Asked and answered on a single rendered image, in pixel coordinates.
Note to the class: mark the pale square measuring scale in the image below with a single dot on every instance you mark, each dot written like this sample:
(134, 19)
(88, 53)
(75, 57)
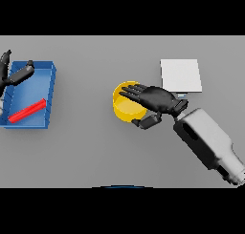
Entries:
(181, 75)

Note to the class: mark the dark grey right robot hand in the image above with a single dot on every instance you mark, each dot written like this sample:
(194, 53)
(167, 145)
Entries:
(158, 99)

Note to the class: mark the red beaker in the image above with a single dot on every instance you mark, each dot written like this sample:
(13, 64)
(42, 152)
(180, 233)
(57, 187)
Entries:
(27, 110)

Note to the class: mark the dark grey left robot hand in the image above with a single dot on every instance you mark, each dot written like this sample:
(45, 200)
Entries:
(14, 74)

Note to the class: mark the blue tray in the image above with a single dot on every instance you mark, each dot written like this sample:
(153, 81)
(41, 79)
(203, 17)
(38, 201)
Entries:
(30, 96)

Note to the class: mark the yellow bowl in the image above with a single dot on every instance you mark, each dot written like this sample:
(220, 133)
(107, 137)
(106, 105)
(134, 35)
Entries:
(127, 109)

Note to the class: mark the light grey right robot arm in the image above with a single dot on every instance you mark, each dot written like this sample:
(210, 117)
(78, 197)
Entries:
(207, 142)

